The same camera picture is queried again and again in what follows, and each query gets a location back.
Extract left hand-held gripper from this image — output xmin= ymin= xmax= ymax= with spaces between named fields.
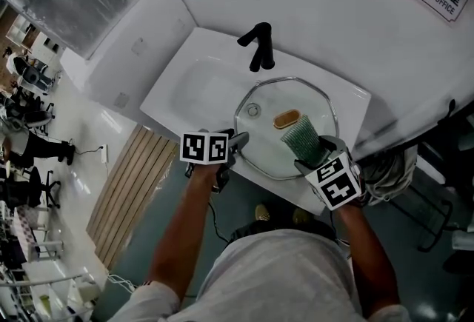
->
xmin=180 ymin=129 xmax=250 ymax=195

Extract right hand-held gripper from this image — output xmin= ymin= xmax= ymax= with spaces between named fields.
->
xmin=293 ymin=134 xmax=367 ymax=211

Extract green scrub sponge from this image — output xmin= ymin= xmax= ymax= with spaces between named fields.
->
xmin=279 ymin=116 xmax=331 ymax=168

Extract glass pot lid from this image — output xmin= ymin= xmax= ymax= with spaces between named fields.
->
xmin=233 ymin=76 xmax=341 ymax=180

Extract person's left forearm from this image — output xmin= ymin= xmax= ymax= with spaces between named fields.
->
xmin=147 ymin=164 xmax=229 ymax=311

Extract person's right forearm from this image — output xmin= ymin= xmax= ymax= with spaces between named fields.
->
xmin=332 ymin=201 xmax=404 ymax=318

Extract white ceramic sink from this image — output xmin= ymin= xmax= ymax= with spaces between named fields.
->
xmin=139 ymin=27 xmax=373 ymax=218

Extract grey crumpled cloth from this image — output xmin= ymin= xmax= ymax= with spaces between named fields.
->
xmin=359 ymin=147 xmax=420 ymax=207

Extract person's left shoe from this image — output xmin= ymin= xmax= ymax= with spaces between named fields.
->
xmin=255 ymin=203 xmax=272 ymax=222

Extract person's dark trousers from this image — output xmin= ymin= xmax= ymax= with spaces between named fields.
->
xmin=228 ymin=217 xmax=338 ymax=244

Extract black faucet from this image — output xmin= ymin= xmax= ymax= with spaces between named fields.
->
xmin=236 ymin=21 xmax=276 ymax=73

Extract wooden slat panel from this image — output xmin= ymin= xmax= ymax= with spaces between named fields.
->
xmin=85 ymin=124 xmax=179 ymax=272

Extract person's white shirt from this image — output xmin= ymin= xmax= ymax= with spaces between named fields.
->
xmin=110 ymin=227 xmax=421 ymax=322

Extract white cabinet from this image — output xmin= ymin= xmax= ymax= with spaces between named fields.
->
xmin=59 ymin=0 xmax=199 ymax=122

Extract black office chair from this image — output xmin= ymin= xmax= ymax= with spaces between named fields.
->
xmin=0 ymin=166 xmax=62 ymax=209

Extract black power cable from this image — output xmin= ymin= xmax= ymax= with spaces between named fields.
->
xmin=73 ymin=144 xmax=102 ymax=156

